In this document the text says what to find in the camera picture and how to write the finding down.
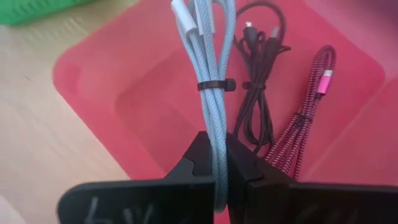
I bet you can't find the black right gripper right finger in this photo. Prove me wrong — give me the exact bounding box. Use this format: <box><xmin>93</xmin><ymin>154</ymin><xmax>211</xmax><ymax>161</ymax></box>
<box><xmin>226</xmin><ymin>132</ymin><xmax>398</xmax><ymax>224</ymax></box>

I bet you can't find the pink plastic bin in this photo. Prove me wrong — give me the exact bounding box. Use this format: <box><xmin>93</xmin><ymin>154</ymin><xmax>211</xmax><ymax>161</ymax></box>
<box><xmin>52</xmin><ymin>0</ymin><xmax>398</xmax><ymax>224</ymax></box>

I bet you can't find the green plastic basket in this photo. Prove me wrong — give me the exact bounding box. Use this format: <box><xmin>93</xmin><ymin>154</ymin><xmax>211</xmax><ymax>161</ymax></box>
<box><xmin>0</xmin><ymin>0</ymin><xmax>103</xmax><ymax>26</ymax></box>

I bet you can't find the black cable tie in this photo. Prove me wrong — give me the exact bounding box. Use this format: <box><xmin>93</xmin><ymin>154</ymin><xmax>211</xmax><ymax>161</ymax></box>
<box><xmin>197</xmin><ymin>78</ymin><xmax>236</xmax><ymax>93</ymax></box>

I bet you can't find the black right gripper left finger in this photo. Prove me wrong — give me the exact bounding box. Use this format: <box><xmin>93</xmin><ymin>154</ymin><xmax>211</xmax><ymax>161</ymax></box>
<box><xmin>57</xmin><ymin>130</ymin><xmax>218</xmax><ymax>224</ymax></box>

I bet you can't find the light blue braided cable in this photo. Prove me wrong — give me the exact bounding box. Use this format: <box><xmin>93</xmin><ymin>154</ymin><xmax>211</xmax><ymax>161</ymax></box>
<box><xmin>170</xmin><ymin>0</ymin><xmax>237</xmax><ymax>214</ymax></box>

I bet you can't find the black USB cable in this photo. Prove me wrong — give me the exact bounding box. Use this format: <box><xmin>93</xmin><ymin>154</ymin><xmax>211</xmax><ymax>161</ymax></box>
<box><xmin>233</xmin><ymin>1</ymin><xmax>292</xmax><ymax>154</ymax></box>

